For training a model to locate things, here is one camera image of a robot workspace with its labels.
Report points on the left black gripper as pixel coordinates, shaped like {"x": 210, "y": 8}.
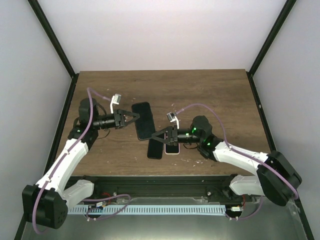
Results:
{"x": 119, "y": 122}

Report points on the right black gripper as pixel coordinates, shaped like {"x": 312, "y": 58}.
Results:
{"x": 173, "y": 130}

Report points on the black phone case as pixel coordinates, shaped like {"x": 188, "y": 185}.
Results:
{"x": 135, "y": 107}
{"x": 148, "y": 153}

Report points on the white phone case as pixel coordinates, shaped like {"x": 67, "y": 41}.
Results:
{"x": 172, "y": 153}

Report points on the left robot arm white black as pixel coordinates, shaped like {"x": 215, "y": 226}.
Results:
{"x": 47, "y": 202}

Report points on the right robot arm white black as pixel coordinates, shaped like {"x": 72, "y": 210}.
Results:
{"x": 271, "y": 174}

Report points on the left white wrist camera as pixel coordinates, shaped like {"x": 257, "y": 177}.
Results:
{"x": 115, "y": 100}

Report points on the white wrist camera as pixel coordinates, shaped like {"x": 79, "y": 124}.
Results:
{"x": 172, "y": 117}
{"x": 115, "y": 100}

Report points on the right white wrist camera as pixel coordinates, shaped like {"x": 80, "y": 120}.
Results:
{"x": 172, "y": 117}

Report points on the black aluminium frame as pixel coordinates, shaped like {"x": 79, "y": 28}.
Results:
{"x": 140, "y": 186}

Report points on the light blue slotted cable duct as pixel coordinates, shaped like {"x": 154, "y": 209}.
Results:
{"x": 206, "y": 210}

